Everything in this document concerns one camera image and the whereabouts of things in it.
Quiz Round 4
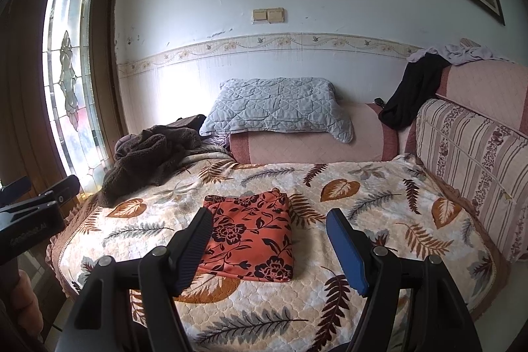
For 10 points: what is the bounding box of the black garment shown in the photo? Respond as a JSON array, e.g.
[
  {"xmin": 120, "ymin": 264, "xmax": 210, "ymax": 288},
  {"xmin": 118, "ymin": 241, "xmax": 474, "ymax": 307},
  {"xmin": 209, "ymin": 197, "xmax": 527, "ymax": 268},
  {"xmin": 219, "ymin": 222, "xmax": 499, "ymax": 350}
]
[{"xmin": 379, "ymin": 56, "xmax": 452, "ymax": 132}]

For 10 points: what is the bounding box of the lilac garment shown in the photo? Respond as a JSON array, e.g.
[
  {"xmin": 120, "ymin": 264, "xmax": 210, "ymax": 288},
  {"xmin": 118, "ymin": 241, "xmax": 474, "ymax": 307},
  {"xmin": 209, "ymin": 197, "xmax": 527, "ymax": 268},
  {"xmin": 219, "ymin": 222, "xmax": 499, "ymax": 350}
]
[{"xmin": 406, "ymin": 40, "xmax": 516, "ymax": 67}]

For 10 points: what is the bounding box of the striped floral sofa cushion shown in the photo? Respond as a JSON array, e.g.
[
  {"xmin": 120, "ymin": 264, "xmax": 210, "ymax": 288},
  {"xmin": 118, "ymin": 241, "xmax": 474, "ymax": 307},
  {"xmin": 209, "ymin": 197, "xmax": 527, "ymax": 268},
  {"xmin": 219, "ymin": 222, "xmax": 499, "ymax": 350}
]
[{"xmin": 414, "ymin": 98, "xmax": 528, "ymax": 264}]

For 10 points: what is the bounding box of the dark bag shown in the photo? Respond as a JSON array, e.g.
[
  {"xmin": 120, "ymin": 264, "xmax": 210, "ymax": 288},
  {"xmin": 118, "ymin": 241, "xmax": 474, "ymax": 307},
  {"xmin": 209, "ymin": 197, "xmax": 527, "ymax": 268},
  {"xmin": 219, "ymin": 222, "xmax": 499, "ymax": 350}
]
[{"xmin": 165, "ymin": 113, "xmax": 207, "ymax": 132}]

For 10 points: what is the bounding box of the pink quilted sofa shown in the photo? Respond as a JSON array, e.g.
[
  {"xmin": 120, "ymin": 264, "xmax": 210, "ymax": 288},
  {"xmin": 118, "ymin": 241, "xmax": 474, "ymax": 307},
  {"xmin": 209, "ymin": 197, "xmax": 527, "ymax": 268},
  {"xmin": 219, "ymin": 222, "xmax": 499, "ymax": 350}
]
[{"xmin": 45, "ymin": 59, "xmax": 528, "ymax": 320}]

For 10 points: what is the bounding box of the leaf-print fleece blanket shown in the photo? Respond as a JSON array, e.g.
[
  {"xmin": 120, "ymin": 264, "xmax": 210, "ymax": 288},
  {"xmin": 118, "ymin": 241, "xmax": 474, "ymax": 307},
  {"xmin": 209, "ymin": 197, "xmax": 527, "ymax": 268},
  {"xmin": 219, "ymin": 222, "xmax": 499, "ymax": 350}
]
[{"xmin": 49, "ymin": 153, "xmax": 500, "ymax": 352}]

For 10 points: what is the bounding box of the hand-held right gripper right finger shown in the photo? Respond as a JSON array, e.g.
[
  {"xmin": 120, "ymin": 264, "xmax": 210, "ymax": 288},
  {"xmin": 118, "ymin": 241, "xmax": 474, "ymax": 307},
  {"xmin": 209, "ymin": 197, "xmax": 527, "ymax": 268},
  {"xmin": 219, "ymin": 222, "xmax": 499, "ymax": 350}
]
[{"xmin": 326, "ymin": 208, "xmax": 483, "ymax": 352}]

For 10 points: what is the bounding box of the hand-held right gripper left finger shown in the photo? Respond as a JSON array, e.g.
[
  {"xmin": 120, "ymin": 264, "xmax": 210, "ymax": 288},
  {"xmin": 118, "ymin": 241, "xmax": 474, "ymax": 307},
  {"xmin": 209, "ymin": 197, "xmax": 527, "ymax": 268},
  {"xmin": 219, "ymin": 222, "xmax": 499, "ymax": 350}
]
[{"xmin": 53, "ymin": 206, "xmax": 215, "ymax": 352}]

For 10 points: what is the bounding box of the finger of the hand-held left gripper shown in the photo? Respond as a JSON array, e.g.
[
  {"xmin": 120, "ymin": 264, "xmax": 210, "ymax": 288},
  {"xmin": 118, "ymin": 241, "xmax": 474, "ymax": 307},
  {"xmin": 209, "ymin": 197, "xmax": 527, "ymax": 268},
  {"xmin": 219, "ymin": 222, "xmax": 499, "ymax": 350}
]
[
  {"xmin": 39, "ymin": 175, "xmax": 82, "ymax": 209},
  {"xmin": 0, "ymin": 176, "xmax": 33, "ymax": 199}
]

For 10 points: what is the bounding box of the orange floral garment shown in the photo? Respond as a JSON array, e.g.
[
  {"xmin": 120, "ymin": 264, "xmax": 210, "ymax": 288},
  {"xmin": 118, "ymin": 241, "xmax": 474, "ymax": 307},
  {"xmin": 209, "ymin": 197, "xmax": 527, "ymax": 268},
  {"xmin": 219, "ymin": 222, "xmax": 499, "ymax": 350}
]
[{"xmin": 198, "ymin": 189, "xmax": 295, "ymax": 282}]

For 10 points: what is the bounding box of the stained glass window panel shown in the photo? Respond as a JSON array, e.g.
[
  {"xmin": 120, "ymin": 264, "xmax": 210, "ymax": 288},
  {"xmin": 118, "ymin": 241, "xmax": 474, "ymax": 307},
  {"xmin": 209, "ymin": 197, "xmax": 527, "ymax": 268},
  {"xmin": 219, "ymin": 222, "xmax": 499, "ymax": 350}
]
[{"xmin": 41, "ymin": 0, "xmax": 110, "ymax": 196}]

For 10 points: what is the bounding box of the grey quilted pillow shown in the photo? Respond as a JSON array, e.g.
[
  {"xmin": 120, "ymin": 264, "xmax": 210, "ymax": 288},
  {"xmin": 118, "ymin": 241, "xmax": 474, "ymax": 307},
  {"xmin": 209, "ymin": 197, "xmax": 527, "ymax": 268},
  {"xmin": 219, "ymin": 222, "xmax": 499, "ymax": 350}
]
[{"xmin": 199, "ymin": 78, "xmax": 355, "ymax": 144}]

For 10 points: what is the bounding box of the person's left hand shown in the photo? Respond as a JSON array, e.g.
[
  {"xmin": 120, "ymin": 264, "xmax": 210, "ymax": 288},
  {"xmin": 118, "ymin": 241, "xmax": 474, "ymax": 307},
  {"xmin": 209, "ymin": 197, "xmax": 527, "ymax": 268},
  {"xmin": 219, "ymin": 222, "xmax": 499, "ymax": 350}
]
[{"xmin": 0, "ymin": 272, "xmax": 44, "ymax": 336}]

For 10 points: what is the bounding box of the wooden door frame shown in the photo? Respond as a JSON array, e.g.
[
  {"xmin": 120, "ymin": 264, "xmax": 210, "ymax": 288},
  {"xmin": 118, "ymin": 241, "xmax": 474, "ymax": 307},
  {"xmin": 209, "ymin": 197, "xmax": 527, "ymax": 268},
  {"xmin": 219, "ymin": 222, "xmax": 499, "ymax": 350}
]
[{"xmin": 0, "ymin": 0, "xmax": 129, "ymax": 196}]

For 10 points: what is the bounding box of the brown fleece garment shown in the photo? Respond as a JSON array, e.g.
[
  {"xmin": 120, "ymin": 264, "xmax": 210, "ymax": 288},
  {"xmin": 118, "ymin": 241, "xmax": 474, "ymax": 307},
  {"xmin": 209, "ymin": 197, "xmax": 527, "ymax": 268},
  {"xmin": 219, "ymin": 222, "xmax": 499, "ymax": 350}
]
[{"xmin": 99, "ymin": 124, "xmax": 207, "ymax": 208}]

